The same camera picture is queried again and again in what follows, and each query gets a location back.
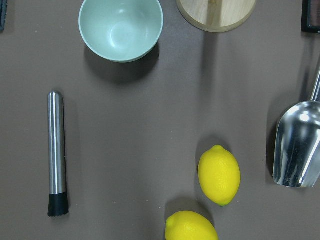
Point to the metal ice scoop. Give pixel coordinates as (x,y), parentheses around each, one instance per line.
(297,144)

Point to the yellow lemon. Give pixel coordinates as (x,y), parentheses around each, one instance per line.
(189,225)
(219,175)

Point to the black framed glass rack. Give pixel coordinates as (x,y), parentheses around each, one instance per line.
(310,18)

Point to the round wooden glass stand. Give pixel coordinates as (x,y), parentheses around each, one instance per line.
(216,16)

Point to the mint green bowl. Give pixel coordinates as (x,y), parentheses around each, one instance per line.
(121,31)

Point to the grey folded cloth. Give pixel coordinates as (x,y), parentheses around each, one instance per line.
(3,13)

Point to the upper yellow lemon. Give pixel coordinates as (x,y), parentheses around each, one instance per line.
(219,175)

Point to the lower yellow lemon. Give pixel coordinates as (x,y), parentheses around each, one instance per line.
(189,225)

